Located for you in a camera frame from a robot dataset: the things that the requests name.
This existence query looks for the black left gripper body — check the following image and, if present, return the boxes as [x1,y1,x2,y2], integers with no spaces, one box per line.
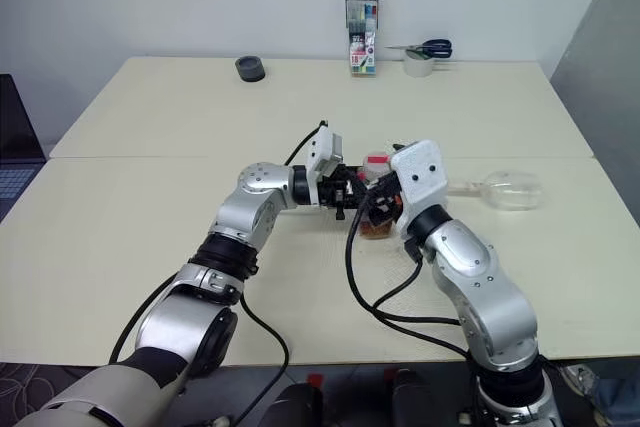
[315,162,359,222]

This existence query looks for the black round tape roll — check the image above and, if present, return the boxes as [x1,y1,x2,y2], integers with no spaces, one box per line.
[234,54,267,84]

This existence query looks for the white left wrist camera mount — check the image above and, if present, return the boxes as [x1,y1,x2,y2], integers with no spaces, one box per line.
[303,126,347,183]

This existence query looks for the blue handled scissors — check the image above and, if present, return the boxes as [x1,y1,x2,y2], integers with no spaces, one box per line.
[383,37,454,60]

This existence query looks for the white tape roll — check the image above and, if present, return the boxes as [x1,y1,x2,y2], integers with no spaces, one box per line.
[403,49,437,79]

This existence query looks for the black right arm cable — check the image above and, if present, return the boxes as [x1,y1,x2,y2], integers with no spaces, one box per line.
[345,196,474,363]

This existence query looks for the clear bottle with red cap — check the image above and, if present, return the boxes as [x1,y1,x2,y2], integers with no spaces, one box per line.
[357,149,402,242]

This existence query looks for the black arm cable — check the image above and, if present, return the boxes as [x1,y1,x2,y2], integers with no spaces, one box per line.
[108,119,331,426]
[345,196,474,363]

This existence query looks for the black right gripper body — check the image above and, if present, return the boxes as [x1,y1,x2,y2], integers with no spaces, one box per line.
[372,171,407,226]

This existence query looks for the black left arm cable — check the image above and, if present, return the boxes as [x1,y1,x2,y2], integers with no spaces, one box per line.
[108,119,331,426]

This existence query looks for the grey white sneaker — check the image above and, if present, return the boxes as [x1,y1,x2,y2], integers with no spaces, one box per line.
[558,364,601,398]

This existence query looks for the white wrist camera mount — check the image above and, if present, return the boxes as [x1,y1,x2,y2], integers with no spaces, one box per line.
[303,126,347,183]
[389,138,450,229]

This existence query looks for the marker pen pack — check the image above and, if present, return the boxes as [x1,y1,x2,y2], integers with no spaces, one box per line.
[344,0,380,80]

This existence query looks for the black laptop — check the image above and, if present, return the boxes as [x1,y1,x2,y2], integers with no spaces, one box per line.
[0,73,47,226]

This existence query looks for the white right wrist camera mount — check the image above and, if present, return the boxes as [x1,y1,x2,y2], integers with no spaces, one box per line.
[389,138,450,229]

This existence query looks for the blue jeans leg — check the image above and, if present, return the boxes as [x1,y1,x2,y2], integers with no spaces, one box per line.
[592,375,640,427]

